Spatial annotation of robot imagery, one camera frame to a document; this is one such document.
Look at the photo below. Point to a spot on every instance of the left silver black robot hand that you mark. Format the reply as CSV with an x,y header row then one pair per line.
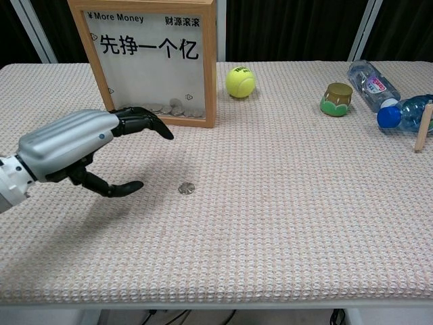
x,y
64,142

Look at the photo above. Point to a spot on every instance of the silver coin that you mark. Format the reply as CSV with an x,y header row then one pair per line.
x,y
186,188
175,102
178,111
194,113
164,109

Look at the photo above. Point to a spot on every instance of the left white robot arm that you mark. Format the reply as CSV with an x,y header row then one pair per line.
x,y
10,189

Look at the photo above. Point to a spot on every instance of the wooden frame coin bank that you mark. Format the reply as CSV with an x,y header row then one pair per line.
x,y
98,88

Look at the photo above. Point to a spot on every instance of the yellow tennis ball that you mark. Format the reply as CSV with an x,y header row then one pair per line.
x,y
240,82

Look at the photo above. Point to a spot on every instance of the pink white woven tablecloth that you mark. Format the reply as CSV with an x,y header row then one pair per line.
x,y
236,220

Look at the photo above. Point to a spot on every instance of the black curtain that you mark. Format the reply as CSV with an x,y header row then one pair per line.
x,y
297,30

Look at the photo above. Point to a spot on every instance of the green and brown toy pot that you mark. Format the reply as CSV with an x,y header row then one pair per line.
x,y
336,99

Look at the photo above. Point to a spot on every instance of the clear bottle with pink label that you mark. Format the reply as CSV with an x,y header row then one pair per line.
x,y
372,83

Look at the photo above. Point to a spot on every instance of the clear bottle with blue cap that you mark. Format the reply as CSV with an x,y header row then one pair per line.
x,y
411,111

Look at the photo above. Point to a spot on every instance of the thin wooden stick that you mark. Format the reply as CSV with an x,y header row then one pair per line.
x,y
423,127

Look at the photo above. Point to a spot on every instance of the white slanted frame post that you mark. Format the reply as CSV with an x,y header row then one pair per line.
x,y
365,30
39,32

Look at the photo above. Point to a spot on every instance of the white upright frame post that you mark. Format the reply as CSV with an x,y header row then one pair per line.
x,y
221,30

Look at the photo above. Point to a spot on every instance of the white table frame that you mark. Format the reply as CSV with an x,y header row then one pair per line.
x,y
216,305

